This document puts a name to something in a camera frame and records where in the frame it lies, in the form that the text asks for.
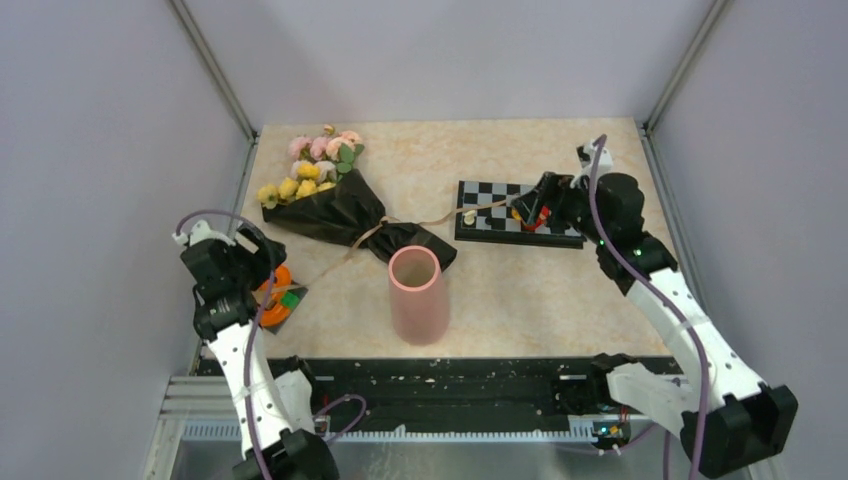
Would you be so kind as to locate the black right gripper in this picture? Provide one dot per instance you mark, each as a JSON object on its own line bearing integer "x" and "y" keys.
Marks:
{"x": 550, "y": 186}

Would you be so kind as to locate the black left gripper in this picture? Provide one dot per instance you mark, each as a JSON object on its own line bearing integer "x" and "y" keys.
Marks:
{"x": 266, "y": 257}

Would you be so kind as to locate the flower bouquet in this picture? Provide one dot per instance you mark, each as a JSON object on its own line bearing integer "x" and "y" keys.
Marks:
{"x": 326, "y": 198}

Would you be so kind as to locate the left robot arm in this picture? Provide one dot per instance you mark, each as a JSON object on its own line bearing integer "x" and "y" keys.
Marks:
{"x": 278, "y": 437}

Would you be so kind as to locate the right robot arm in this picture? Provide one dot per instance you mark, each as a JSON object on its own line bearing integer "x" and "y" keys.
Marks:
{"x": 726, "y": 416}

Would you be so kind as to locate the pink vase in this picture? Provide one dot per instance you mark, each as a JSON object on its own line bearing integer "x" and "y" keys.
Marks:
{"x": 418, "y": 296}

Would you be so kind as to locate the red toy block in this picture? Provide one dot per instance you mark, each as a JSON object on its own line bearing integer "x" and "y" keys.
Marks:
{"x": 540, "y": 221}

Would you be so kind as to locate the black white chessboard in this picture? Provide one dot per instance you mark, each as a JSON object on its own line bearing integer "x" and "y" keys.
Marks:
{"x": 494, "y": 221}

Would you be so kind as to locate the green toy brick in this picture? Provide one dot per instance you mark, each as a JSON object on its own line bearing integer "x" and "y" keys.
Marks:
{"x": 289, "y": 300}

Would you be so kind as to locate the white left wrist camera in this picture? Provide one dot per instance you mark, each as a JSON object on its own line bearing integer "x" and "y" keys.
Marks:
{"x": 201, "y": 231}

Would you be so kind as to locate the orange ring toy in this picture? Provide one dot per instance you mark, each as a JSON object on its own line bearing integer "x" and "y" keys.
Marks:
{"x": 275, "y": 311}

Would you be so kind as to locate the aluminium frame rail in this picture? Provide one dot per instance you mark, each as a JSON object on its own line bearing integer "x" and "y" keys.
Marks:
{"x": 212, "y": 67}

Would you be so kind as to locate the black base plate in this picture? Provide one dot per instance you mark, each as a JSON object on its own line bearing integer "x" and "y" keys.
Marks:
{"x": 456, "y": 397}

